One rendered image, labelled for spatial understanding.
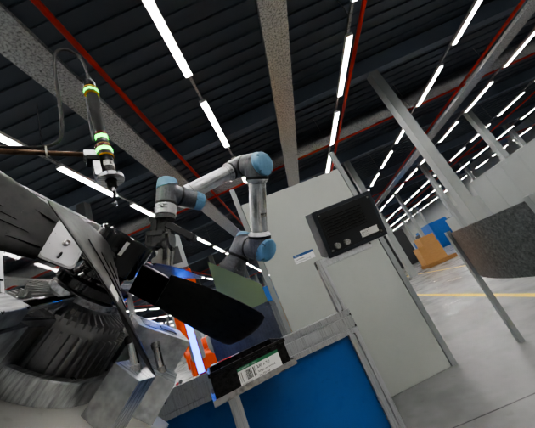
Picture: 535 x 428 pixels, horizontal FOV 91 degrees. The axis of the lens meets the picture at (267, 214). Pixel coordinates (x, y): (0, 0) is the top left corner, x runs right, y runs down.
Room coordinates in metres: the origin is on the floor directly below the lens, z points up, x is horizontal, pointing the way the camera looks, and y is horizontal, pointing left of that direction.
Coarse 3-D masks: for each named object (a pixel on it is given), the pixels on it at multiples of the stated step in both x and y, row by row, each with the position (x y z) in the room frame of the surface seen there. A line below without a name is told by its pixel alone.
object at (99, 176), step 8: (88, 152) 0.58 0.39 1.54; (88, 160) 0.58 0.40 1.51; (96, 160) 0.59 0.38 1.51; (96, 168) 0.59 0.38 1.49; (96, 176) 0.59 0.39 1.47; (104, 176) 0.59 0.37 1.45; (112, 176) 0.61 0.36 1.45; (120, 176) 0.62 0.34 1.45; (104, 184) 0.63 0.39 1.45; (120, 184) 0.65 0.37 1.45
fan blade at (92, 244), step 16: (64, 208) 0.25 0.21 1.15; (64, 224) 0.22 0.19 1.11; (80, 224) 0.26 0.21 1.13; (80, 240) 0.24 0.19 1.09; (96, 240) 0.30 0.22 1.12; (96, 256) 0.27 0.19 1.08; (112, 256) 0.38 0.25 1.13; (96, 272) 0.24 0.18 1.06; (112, 272) 0.31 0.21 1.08; (128, 320) 0.28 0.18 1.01; (144, 352) 0.30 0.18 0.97
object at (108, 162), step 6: (90, 78) 0.62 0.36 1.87; (84, 84) 0.60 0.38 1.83; (102, 156) 0.60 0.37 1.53; (108, 156) 0.61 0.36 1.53; (102, 162) 0.60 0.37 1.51; (108, 162) 0.61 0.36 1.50; (102, 168) 0.61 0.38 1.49; (108, 168) 0.61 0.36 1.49; (114, 168) 0.62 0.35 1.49; (108, 180) 0.61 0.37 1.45; (114, 180) 0.62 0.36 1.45; (108, 186) 0.61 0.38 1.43; (114, 186) 0.62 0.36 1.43
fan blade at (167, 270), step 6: (156, 264) 0.66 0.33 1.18; (162, 264) 0.68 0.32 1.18; (162, 270) 0.72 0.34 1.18; (168, 270) 0.74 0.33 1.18; (174, 270) 0.75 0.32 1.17; (180, 270) 0.76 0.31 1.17; (186, 270) 0.78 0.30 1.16; (168, 276) 0.82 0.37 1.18; (180, 276) 0.84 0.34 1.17; (186, 276) 0.84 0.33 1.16; (192, 276) 0.84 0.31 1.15; (198, 276) 0.84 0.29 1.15
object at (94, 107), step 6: (90, 96) 0.61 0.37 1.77; (96, 96) 0.62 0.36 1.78; (90, 102) 0.60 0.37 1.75; (96, 102) 0.61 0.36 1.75; (90, 108) 0.61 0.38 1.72; (96, 108) 0.61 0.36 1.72; (90, 114) 0.61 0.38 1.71; (96, 114) 0.61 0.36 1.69; (96, 120) 0.61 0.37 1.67; (102, 120) 0.62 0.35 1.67; (96, 126) 0.60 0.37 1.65; (102, 126) 0.61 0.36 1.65
